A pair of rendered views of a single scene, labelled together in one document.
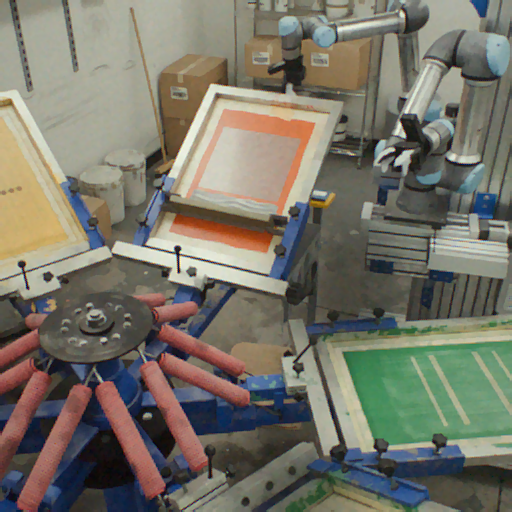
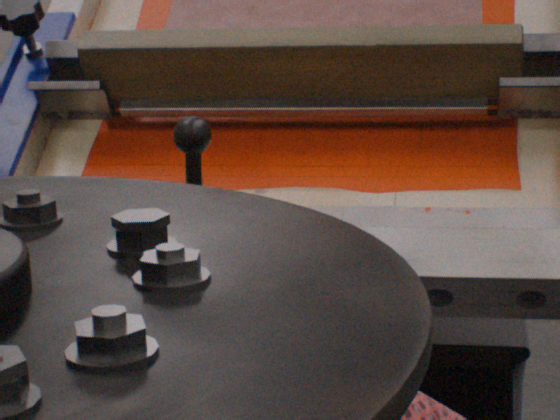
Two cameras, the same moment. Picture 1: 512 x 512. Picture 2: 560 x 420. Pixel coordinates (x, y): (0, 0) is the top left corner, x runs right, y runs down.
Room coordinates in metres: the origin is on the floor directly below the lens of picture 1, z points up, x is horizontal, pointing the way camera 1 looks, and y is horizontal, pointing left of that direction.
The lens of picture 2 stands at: (1.04, 0.38, 1.40)
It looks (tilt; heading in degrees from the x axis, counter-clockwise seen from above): 15 degrees down; 347
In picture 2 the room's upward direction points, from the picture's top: 2 degrees counter-clockwise
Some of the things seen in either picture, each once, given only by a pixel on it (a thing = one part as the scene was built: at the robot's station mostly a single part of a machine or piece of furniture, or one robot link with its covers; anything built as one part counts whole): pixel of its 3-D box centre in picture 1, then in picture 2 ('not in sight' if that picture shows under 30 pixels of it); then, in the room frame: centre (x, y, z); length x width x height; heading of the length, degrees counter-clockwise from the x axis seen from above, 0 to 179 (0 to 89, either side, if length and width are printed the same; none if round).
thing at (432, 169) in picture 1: (425, 163); not in sight; (1.83, -0.54, 1.56); 0.11 x 0.08 x 0.11; 52
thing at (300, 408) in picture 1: (314, 411); not in sight; (1.41, -0.19, 0.90); 1.24 x 0.06 x 0.06; 97
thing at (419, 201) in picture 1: (418, 193); not in sight; (2.11, -0.61, 1.31); 0.15 x 0.15 x 0.10
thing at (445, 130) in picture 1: (435, 135); not in sight; (1.82, -0.55, 1.65); 0.11 x 0.08 x 0.09; 141
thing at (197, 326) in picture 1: (207, 315); not in sight; (1.90, 0.19, 0.89); 1.24 x 0.06 x 0.06; 157
